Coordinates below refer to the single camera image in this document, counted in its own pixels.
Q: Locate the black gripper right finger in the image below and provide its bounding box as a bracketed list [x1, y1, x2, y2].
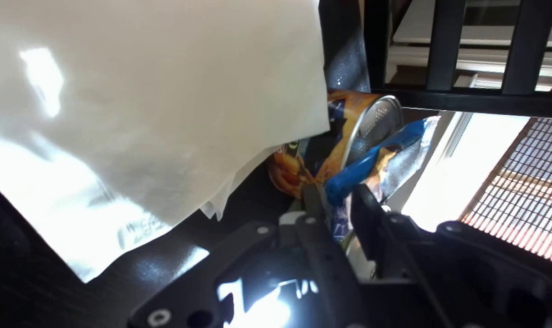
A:
[352, 184, 401, 277]

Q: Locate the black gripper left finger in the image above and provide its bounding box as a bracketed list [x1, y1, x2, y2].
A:
[301, 186, 333, 232]

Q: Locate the blue and white packet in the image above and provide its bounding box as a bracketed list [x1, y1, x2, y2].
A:
[324, 117, 439, 243]

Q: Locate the black metal chair frame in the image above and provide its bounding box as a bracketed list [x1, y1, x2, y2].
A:
[317, 0, 552, 120]

